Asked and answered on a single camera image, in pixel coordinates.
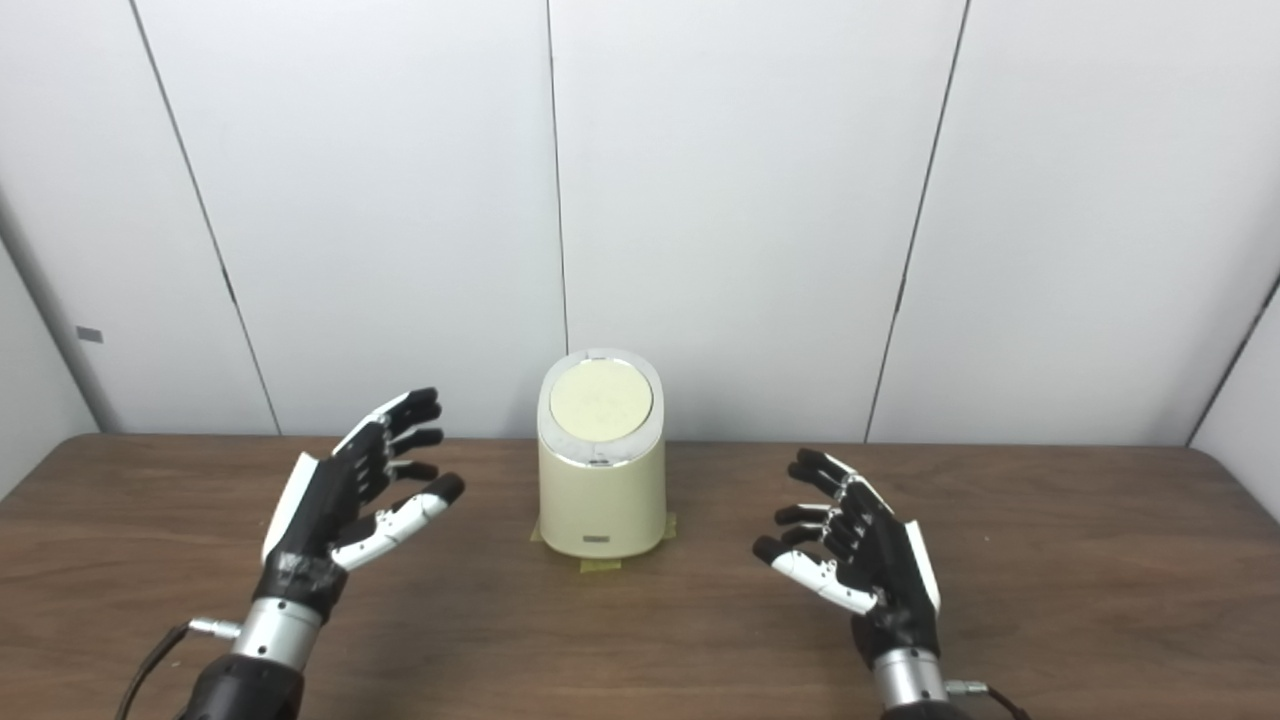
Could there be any cream-colored bin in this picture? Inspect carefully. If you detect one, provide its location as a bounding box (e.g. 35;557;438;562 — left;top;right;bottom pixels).
536;348;667;561

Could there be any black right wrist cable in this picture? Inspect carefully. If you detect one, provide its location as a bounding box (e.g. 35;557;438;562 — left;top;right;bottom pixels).
945;680;1031;720

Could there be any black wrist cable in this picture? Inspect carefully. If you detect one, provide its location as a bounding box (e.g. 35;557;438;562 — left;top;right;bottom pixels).
945;680;1031;720
115;618;241;720

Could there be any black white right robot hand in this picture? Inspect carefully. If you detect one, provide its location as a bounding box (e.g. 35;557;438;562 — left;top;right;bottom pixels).
752;447;943;669

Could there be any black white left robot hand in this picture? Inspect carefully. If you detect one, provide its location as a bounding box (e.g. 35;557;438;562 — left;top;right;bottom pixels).
252;387;466;623

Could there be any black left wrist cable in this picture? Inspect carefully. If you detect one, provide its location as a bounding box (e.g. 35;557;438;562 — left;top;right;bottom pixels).
115;618;241;720

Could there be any cream round bin lid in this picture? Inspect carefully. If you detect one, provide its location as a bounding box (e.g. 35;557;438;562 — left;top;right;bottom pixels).
549;359;654;441

